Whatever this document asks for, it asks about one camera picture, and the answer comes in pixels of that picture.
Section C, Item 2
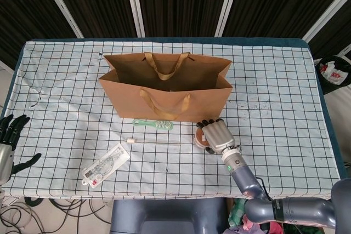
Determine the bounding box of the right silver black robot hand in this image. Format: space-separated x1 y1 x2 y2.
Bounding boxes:
196 118 236 155

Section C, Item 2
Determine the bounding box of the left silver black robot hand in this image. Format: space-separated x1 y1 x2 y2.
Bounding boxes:
0 115 42 187

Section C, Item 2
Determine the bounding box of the round brown cake cup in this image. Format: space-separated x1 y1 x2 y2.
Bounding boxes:
194 132 209 149

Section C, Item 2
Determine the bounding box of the brown paper shopping bag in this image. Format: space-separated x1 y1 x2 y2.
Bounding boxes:
98 52 233 122

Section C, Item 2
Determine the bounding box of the colourful pile of clothes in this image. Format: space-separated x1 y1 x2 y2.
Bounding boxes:
227 197 330 234

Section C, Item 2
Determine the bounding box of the white black checkered tablecloth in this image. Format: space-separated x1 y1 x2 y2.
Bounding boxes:
0 39 346 210

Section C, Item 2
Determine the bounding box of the grey-blue robot torso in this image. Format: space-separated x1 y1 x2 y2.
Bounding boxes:
109 197 228 234

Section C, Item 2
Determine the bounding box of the clear packaged ruler set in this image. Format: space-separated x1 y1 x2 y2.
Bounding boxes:
81 142 131 190

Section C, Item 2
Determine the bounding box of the black trash bin with waste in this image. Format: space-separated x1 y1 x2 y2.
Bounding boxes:
315 55 351 95

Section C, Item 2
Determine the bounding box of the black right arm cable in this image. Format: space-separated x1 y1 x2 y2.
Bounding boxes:
257 178 274 201

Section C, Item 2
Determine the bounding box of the green handled white brush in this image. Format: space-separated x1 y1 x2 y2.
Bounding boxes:
133 118 174 130

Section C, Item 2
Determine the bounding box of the black floor cable tangle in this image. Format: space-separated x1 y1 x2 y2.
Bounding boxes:
0 197 112 234

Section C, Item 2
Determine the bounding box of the white partition frame post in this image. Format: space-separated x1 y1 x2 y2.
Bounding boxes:
301 0 351 43
215 0 244 37
122 0 146 38
41 0 84 39

